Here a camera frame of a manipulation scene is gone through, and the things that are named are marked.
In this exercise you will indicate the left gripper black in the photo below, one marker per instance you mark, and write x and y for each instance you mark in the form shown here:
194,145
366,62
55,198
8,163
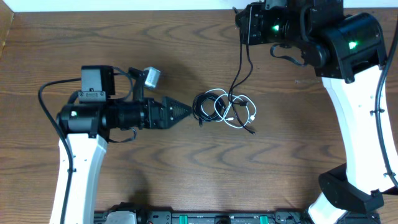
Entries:
161,121

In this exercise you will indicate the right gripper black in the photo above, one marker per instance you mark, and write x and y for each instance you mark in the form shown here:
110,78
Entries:
254,13

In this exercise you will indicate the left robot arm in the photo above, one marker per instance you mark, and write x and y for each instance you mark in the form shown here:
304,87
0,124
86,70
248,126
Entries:
109,98

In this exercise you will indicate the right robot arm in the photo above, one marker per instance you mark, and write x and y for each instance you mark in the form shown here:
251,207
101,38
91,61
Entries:
349,55

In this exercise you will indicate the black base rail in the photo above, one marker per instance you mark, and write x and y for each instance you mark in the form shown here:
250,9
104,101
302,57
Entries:
133,213

